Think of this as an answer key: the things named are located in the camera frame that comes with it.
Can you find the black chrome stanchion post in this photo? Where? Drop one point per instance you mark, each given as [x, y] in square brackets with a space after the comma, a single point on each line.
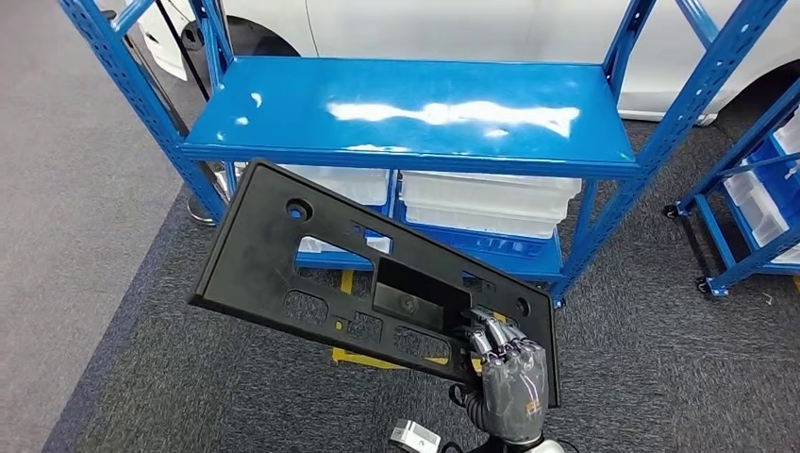
[199, 216]

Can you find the black plastic plate part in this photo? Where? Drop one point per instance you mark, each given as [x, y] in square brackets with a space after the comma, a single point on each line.
[250, 262]

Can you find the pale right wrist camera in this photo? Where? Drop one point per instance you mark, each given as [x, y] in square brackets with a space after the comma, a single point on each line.
[412, 436]

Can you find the blue metal shelf rack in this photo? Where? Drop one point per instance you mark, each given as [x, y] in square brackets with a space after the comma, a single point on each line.
[406, 87]

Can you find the blue wheeled shelf rack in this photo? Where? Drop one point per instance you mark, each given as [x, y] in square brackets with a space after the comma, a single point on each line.
[737, 145]

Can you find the white car red stripe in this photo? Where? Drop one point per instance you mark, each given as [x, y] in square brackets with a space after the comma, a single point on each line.
[437, 25]

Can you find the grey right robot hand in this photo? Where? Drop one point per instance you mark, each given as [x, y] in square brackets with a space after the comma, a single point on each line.
[515, 394]

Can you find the white plastic crate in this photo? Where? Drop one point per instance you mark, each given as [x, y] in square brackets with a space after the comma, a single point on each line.
[759, 216]
[790, 134]

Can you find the yellow floor tape square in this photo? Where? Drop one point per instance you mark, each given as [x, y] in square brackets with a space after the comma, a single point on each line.
[362, 361]

